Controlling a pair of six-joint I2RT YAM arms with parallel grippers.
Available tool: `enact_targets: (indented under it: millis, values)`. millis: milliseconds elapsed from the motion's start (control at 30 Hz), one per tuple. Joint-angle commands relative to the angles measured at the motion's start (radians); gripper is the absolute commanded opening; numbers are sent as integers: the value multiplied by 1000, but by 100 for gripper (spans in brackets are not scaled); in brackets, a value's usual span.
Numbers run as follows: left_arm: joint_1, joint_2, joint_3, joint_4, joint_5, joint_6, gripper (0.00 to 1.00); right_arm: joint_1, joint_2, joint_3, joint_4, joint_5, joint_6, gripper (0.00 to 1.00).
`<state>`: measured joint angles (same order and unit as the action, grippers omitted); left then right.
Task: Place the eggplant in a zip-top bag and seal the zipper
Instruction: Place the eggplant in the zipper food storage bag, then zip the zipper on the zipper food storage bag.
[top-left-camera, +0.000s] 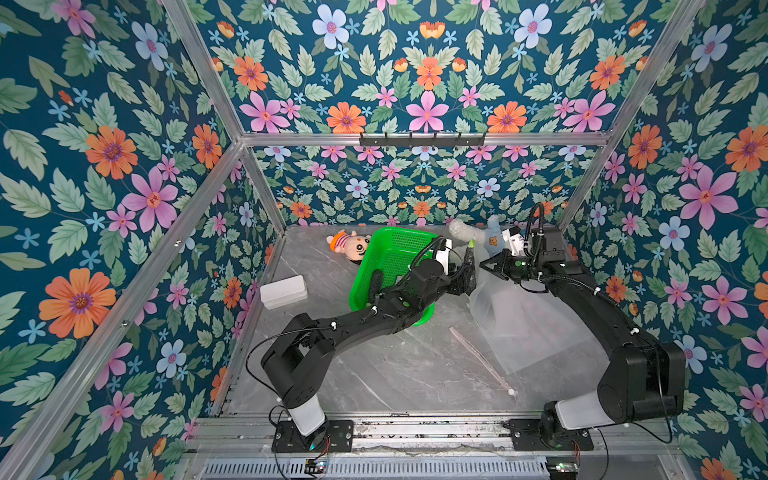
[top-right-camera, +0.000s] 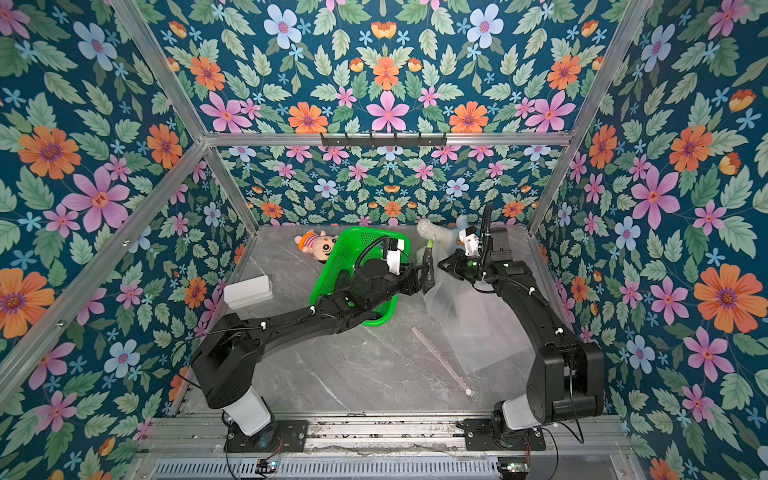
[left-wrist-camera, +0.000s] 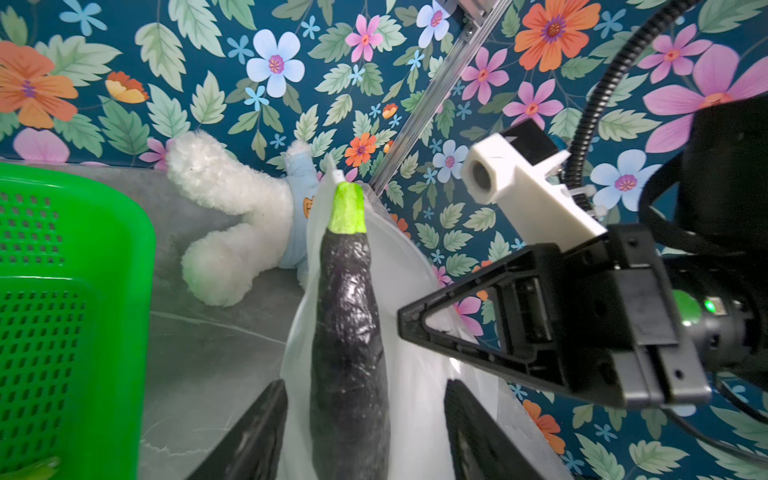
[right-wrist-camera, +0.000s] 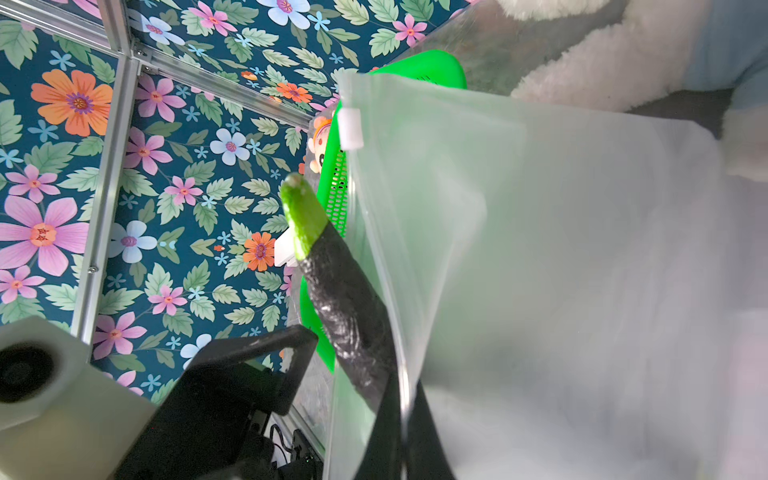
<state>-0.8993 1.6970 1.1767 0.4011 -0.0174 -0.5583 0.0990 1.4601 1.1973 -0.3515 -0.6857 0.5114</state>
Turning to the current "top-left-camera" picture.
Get green plastic basket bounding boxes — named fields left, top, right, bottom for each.
left=341, top=227, right=442, bottom=335

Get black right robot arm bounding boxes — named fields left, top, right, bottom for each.
left=480, top=225, right=686, bottom=440

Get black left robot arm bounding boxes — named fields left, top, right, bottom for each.
left=260, top=235, right=476, bottom=440

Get dark eggplant left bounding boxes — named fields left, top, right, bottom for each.
left=367, top=270, right=384, bottom=304

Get clear zip-top bag pink zipper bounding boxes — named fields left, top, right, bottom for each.
left=449, top=327, right=517, bottom=397

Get white teddy bear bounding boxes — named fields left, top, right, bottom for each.
left=448, top=215, right=505, bottom=257

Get cartoon doll head toy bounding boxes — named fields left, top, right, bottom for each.
left=326, top=230, right=372, bottom=263

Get white plastic box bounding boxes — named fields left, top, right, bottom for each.
left=260, top=275, right=308, bottom=310

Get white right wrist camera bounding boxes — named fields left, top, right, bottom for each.
left=502, top=226, right=526, bottom=257

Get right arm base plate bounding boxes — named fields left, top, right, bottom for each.
left=504, top=419, right=594, bottom=452

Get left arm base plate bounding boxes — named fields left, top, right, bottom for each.
left=271, top=420, right=355, bottom=454

